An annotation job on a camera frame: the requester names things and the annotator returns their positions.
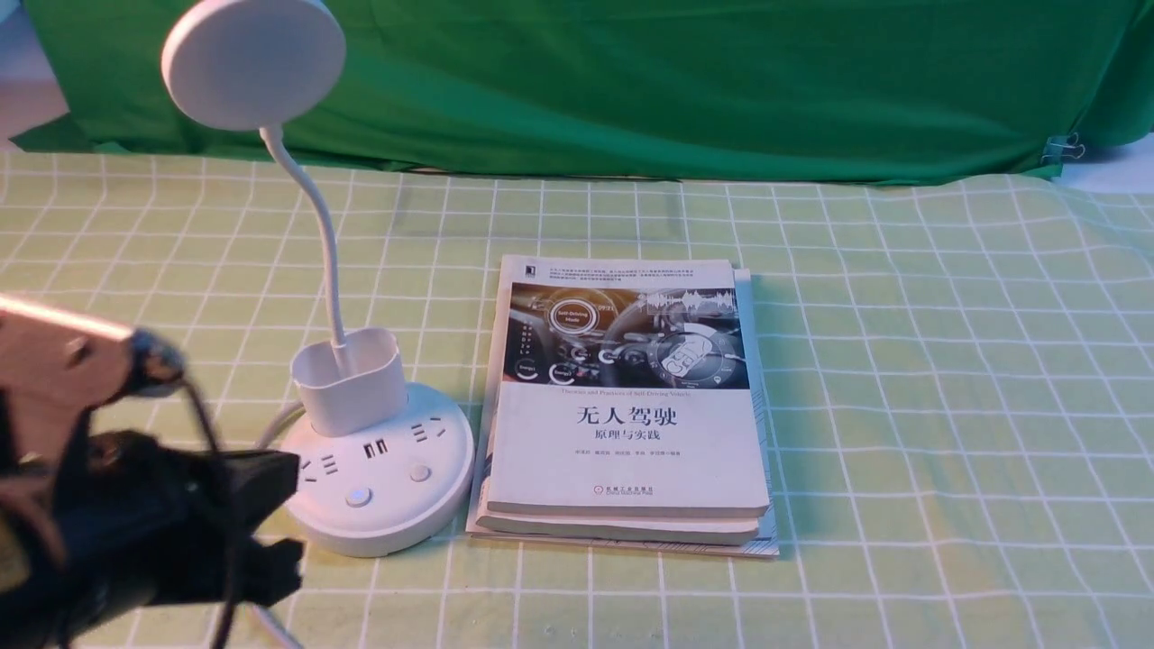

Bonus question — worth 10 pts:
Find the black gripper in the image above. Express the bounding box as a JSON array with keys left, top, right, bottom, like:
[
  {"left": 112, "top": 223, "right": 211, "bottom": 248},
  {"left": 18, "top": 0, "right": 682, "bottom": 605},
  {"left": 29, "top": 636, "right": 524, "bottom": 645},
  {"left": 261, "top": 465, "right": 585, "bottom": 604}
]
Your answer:
[{"left": 3, "top": 431, "right": 305, "bottom": 648}]

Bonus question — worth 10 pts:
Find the white desk lamp with socket base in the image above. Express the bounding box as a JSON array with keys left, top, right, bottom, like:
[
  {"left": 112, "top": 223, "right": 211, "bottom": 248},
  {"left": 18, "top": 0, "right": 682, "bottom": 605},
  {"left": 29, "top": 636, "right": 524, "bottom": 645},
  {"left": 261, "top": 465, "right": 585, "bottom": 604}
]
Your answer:
[{"left": 162, "top": 1, "right": 475, "bottom": 558}]

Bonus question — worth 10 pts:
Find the top book autonomous driving cover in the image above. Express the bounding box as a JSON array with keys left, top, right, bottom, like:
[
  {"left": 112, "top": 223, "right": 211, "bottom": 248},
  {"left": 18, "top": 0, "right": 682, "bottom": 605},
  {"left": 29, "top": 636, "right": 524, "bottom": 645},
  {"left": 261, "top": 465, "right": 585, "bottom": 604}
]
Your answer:
[{"left": 488, "top": 254, "right": 771, "bottom": 519}]

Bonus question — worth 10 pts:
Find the bottom thin book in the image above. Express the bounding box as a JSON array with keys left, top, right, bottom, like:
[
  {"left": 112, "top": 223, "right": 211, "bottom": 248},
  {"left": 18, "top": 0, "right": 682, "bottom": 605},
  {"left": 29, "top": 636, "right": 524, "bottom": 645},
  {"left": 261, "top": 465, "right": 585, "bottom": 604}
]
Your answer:
[{"left": 465, "top": 269, "right": 781, "bottom": 559}]

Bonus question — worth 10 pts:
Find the green backdrop cloth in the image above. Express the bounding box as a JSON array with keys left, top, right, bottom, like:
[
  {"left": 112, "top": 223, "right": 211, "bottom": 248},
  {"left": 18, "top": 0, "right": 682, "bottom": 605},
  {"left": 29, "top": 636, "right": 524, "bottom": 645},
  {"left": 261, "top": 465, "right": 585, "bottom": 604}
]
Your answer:
[{"left": 9, "top": 0, "right": 1154, "bottom": 187}]

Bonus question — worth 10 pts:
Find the metal binder clip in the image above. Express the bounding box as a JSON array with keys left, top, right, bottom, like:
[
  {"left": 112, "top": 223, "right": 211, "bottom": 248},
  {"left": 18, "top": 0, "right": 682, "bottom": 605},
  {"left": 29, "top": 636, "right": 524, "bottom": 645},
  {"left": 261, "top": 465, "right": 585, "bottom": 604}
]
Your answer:
[{"left": 1041, "top": 133, "right": 1085, "bottom": 165}]

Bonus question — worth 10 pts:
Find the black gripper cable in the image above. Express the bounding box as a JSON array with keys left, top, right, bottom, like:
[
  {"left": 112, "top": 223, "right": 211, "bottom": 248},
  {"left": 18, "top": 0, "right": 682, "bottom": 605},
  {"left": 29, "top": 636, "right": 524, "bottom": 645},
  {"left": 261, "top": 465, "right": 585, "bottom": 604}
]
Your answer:
[{"left": 177, "top": 374, "right": 249, "bottom": 649}]

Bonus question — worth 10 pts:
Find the white lamp power cable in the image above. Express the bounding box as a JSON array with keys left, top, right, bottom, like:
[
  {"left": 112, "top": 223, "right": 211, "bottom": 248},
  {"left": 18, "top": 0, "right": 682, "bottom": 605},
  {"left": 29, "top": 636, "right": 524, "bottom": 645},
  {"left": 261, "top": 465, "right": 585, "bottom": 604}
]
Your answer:
[{"left": 245, "top": 402, "right": 306, "bottom": 649}]

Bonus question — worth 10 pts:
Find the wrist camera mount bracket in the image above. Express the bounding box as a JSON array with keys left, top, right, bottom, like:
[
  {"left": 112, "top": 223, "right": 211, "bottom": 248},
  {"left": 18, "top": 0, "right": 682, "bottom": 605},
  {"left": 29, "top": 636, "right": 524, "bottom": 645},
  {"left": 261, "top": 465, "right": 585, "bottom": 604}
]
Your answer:
[{"left": 1, "top": 293, "right": 186, "bottom": 470}]

